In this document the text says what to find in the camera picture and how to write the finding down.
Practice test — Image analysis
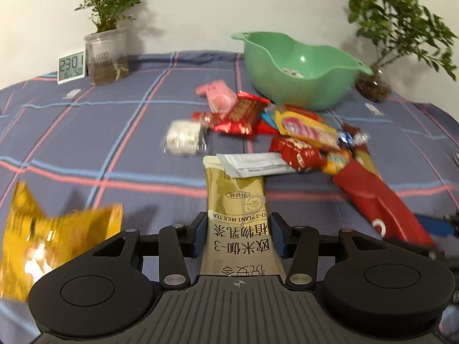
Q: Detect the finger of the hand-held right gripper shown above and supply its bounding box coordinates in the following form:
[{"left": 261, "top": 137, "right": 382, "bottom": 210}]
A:
[{"left": 414, "top": 212, "right": 459, "bottom": 238}]

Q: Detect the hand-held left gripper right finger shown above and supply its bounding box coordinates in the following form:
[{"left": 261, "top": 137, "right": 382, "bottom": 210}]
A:
[{"left": 270, "top": 212, "right": 385, "bottom": 292}]

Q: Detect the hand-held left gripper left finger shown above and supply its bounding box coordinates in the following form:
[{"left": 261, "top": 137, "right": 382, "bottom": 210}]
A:
[{"left": 92, "top": 212, "right": 209, "bottom": 292}]

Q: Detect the beige milk tea packet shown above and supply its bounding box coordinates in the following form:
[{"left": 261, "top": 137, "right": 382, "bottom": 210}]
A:
[{"left": 203, "top": 155, "right": 287, "bottom": 276}]

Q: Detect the long red snack packet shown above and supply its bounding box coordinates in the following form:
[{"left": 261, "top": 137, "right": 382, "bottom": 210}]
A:
[{"left": 332, "top": 158, "right": 436, "bottom": 248}]

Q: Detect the red biscuit packet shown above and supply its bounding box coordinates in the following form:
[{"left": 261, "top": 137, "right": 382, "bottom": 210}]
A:
[{"left": 269, "top": 135, "right": 325, "bottom": 173}]

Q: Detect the white nougat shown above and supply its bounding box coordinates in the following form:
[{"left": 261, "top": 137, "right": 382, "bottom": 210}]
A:
[{"left": 163, "top": 119, "right": 207, "bottom": 156}]

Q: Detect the green plastic bowl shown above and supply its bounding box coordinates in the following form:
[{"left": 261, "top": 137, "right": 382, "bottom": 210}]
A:
[{"left": 230, "top": 32, "right": 374, "bottom": 112}]

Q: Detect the grey white sachet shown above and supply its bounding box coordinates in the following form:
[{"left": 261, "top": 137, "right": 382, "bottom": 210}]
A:
[{"left": 216, "top": 152, "right": 298, "bottom": 178}]

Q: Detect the orange snack packet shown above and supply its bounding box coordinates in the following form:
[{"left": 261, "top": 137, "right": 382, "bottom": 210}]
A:
[{"left": 321, "top": 150, "right": 354, "bottom": 175}]

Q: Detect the blue white snack packet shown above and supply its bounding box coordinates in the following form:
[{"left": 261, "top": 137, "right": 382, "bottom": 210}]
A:
[{"left": 260, "top": 112, "right": 284, "bottom": 134}]

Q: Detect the yellow pink snack packet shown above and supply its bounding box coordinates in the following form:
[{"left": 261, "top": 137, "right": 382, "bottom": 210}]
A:
[{"left": 274, "top": 105, "right": 341, "bottom": 148}]

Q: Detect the red wafer packet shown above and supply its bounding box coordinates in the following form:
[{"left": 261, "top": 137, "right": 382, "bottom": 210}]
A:
[{"left": 193, "top": 91, "right": 271, "bottom": 137}]

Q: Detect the plaid blue blanket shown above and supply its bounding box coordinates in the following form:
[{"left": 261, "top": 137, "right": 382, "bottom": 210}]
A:
[{"left": 0, "top": 51, "right": 459, "bottom": 344}]

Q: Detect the yellow snack bag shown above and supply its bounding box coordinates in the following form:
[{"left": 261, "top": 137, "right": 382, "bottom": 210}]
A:
[{"left": 0, "top": 181, "right": 124, "bottom": 302}]

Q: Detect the plant in clear pot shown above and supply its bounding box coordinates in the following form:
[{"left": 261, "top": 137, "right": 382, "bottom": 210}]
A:
[{"left": 73, "top": 0, "right": 144, "bottom": 86}]

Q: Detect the white digital clock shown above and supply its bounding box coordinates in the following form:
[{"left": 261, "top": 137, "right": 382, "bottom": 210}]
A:
[{"left": 57, "top": 52, "right": 87, "bottom": 85}]

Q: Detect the leafy plant in glass pot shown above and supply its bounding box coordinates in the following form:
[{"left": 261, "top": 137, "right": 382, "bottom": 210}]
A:
[{"left": 347, "top": 0, "right": 458, "bottom": 101}]

